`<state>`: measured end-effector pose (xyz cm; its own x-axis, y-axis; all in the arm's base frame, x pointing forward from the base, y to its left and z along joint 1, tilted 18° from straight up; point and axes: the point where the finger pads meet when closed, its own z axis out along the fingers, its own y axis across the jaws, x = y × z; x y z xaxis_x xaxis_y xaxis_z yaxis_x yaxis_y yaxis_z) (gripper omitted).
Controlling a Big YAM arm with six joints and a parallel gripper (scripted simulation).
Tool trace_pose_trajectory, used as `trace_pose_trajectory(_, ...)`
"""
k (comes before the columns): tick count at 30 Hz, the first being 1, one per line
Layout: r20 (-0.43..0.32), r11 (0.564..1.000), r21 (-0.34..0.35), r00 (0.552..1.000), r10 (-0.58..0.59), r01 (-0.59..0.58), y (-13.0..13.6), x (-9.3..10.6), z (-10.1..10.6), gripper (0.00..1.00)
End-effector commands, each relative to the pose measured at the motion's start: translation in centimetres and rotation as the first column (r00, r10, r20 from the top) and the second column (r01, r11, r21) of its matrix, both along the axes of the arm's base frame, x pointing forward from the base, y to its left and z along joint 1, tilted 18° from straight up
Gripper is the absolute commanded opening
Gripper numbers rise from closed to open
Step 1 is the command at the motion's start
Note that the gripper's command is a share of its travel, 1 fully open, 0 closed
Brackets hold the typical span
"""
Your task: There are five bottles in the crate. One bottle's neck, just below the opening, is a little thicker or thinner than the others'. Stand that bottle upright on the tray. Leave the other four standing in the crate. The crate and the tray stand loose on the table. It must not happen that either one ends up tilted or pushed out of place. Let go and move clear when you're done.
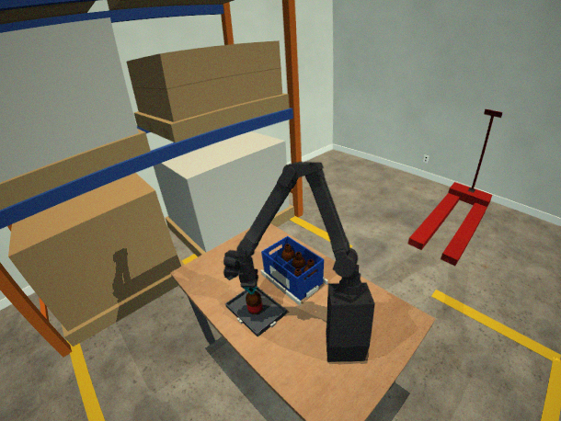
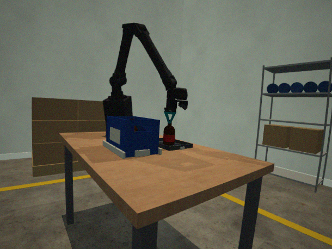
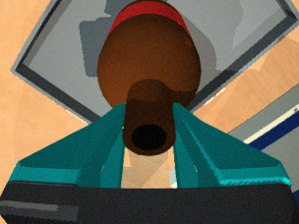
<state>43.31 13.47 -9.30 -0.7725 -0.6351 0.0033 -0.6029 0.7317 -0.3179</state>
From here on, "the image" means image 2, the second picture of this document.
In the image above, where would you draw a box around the blue bottle crate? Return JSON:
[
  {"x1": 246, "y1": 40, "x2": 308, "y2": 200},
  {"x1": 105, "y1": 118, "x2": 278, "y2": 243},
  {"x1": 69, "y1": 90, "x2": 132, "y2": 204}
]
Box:
[{"x1": 106, "y1": 116, "x2": 160, "y2": 158}]

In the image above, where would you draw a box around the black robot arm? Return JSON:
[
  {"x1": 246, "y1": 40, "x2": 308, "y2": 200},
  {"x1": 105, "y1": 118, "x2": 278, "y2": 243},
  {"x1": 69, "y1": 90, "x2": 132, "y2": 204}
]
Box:
[{"x1": 108, "y1": 23, "x2": 188, "y2": 110}]

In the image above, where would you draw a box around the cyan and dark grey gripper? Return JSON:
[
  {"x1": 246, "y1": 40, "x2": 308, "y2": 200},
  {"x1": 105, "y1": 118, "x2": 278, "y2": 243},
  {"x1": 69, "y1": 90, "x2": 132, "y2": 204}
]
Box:
[{"x1": 164, "y1": 99, "x2": 176, "y2": 124}]

